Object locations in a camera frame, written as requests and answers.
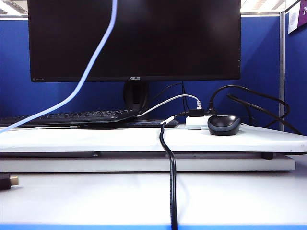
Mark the white Type-C charging cable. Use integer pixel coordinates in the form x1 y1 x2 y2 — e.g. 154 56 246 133
0 0 118 134

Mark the white base board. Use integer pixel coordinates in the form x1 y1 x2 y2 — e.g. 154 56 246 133
0 155 296 173

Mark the black monitor stand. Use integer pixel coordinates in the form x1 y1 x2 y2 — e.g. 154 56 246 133
122 81 179 129

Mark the white power adapter block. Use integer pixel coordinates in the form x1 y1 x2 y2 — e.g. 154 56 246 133
186 116 211 131

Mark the white desk riser board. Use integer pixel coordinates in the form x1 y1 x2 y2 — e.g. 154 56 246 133
0 124 307 153

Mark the black keyboard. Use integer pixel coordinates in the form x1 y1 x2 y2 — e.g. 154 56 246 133
0 109 140 127

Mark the black grey computer mouse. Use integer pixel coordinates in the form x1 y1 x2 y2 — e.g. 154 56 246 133
207 115 241 137

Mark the black ASUS monitor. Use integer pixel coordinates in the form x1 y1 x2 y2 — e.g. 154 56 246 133
27 0 241 83

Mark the black HDMI plug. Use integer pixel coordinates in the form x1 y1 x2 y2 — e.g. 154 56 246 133
0 174 20 192

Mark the purple white poster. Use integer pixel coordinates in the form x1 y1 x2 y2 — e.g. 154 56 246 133
287 0 307 35

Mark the white ethernet cable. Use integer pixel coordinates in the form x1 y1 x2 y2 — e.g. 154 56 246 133
136 94 202 117

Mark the thin black monitor cable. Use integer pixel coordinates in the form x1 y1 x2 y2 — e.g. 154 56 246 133
153 81 190 113

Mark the thick black cable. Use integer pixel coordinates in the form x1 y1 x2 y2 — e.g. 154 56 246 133
159 111 190 230

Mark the black looped power cable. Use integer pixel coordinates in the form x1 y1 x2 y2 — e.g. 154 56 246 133
208 85 291 129

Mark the black slanting cable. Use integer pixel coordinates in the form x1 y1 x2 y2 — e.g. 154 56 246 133
227 93 303 136

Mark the grey partition post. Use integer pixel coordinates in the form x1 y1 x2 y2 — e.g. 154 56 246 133
279 11 286 132

